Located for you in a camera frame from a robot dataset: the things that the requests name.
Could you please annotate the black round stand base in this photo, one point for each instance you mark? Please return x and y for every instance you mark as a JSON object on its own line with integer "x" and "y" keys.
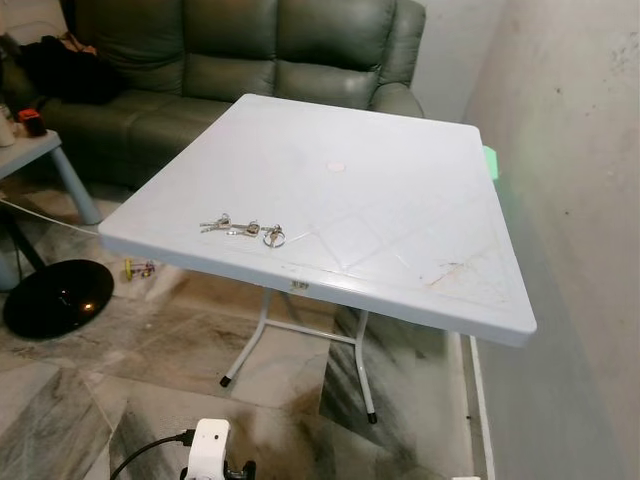
{"x": 58, "y": 300}

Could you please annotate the grey side table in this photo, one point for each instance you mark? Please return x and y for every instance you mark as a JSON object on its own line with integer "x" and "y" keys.
{"x": 30, "y": 150}

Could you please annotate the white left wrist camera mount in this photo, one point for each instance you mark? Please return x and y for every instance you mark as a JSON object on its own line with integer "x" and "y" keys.
{"x": 208, "y": 450}

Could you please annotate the orange and black device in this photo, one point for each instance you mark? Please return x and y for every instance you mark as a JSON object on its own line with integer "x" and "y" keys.
{"x": 33, "y": 122}

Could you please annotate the small yellow toy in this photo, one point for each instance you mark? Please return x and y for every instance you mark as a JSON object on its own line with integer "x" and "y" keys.
{"x": 131, "y": 268}

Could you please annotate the white folding table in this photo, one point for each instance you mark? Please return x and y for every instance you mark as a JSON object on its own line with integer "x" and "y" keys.
{"x": 350, "y": 210}

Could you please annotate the green leather sofa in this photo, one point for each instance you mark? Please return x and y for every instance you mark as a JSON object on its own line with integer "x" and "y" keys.
{"x": 250, "y": 60}

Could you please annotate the black stand pole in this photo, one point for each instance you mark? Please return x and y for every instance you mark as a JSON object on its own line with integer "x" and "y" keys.
{"x": 20, "y": 240}

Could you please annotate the black clothing pile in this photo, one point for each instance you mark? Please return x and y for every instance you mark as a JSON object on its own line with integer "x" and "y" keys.
{"x": 70, "y": 72}

